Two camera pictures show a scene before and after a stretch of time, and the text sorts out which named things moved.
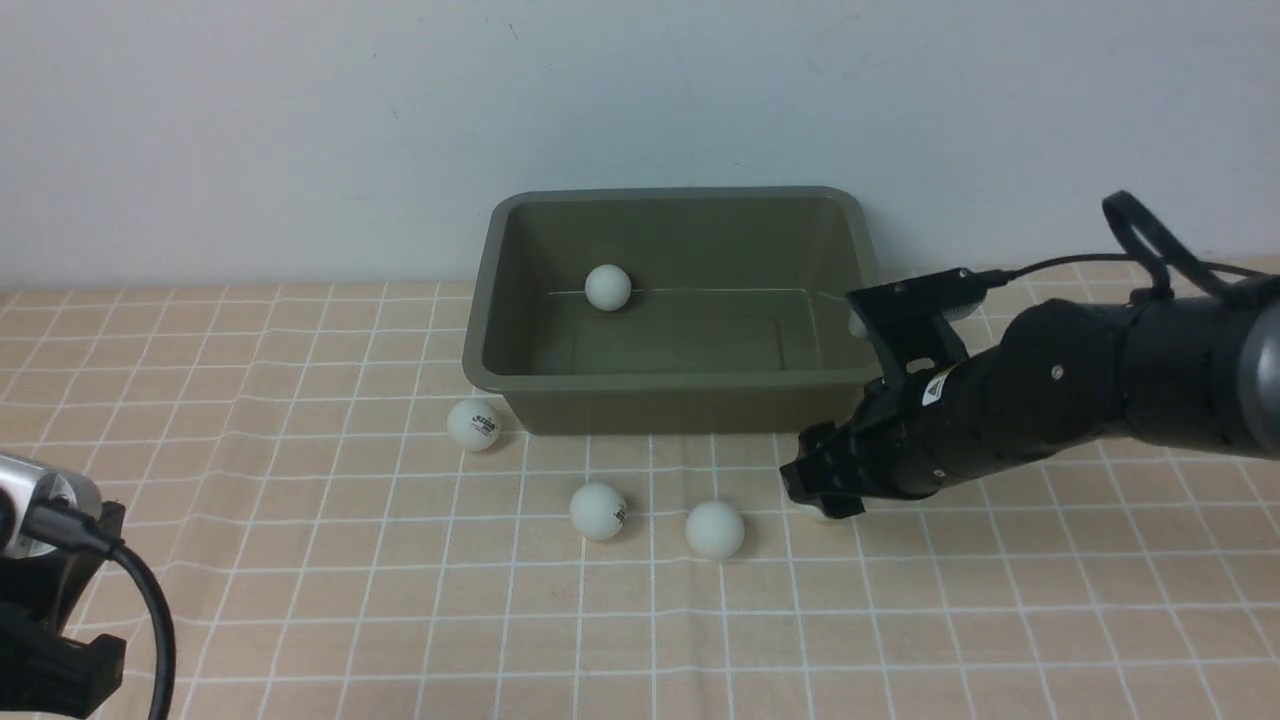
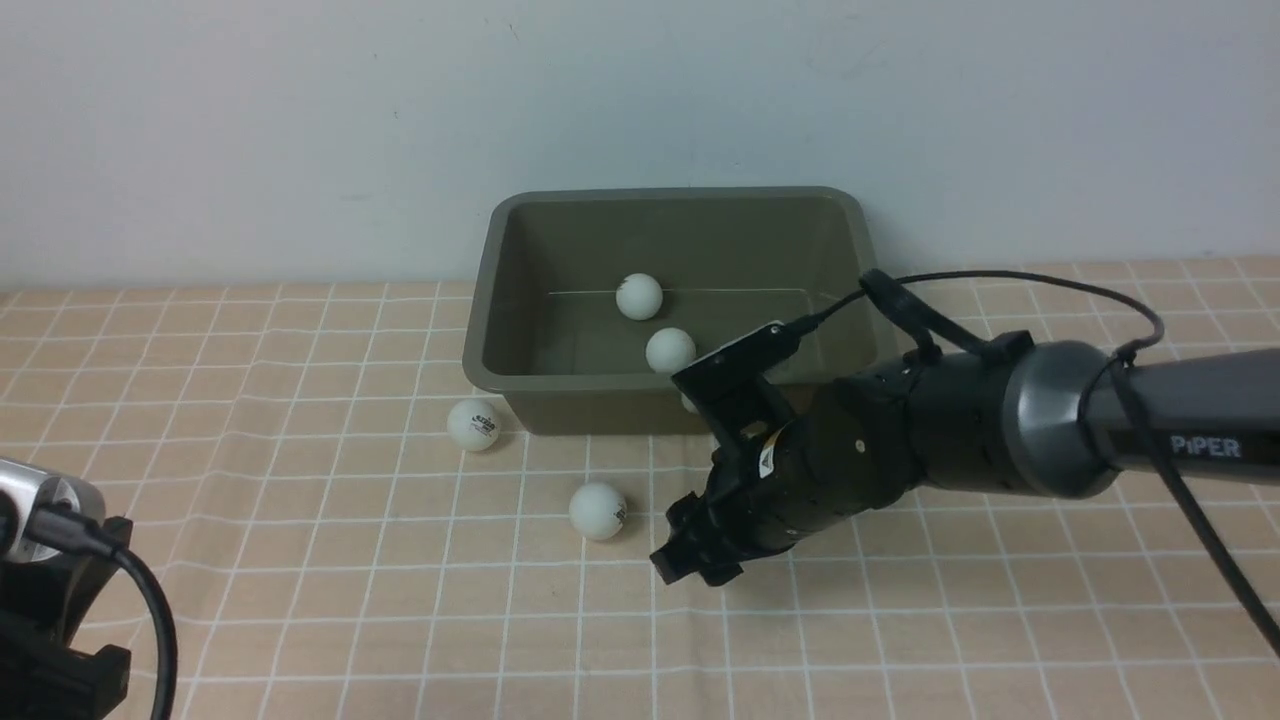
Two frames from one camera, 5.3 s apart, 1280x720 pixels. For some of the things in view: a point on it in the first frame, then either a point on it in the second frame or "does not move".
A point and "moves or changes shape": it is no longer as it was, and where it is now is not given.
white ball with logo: (473, 425) does not move
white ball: (597, 511) does not move
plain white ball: (810, 510) moves or changes shape
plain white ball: (608, 287) to (639, 296)
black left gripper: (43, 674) does not move
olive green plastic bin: (670, 311) does not move
